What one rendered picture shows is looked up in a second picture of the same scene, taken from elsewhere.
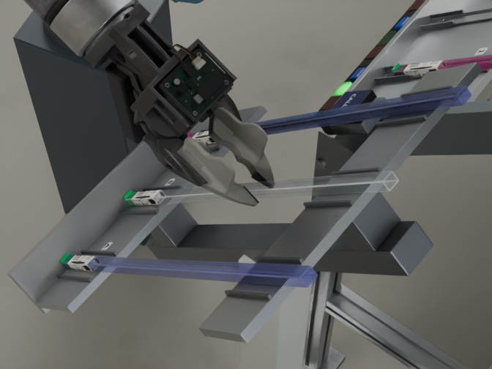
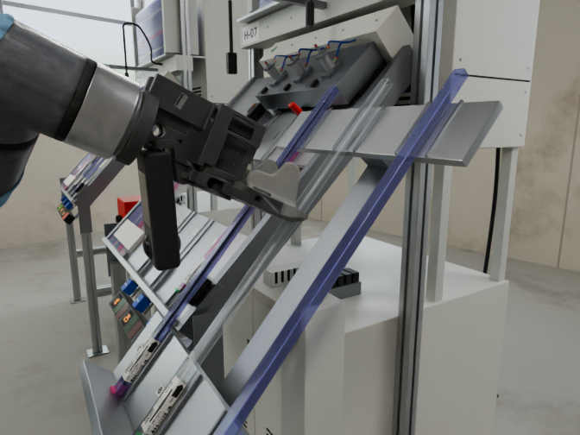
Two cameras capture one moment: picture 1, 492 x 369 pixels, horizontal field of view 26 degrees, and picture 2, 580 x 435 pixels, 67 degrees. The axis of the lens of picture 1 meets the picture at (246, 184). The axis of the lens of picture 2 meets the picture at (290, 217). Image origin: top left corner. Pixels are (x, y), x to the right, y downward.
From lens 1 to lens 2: 0.98 m
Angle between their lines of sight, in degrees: 69
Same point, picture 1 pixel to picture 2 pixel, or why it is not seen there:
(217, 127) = not seen: hidden behind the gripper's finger
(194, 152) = (260, 184)
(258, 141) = not seen: hidden behind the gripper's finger
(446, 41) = (182, 269)
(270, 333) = (336, 395)
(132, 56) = (180, 104)
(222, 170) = (290, 177)
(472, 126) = (271, 230)
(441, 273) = not seen: outside the picture
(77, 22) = (117, 83)
